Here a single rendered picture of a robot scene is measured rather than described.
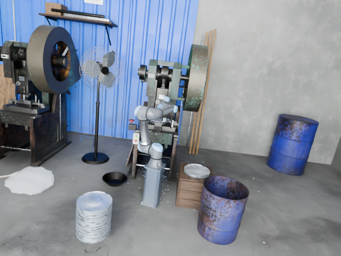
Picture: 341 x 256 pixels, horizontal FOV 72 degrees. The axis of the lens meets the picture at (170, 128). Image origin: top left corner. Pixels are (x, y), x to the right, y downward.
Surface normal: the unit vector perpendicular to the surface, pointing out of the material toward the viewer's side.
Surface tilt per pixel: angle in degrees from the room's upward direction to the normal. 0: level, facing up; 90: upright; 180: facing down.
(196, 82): 91
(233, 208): 92
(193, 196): 90
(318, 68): 90
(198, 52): 40
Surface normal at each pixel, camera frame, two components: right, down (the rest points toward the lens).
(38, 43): 0.00, -0.16
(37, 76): -0.11, 0.65
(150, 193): -0.29, 0.23
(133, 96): -0.02, 0.28
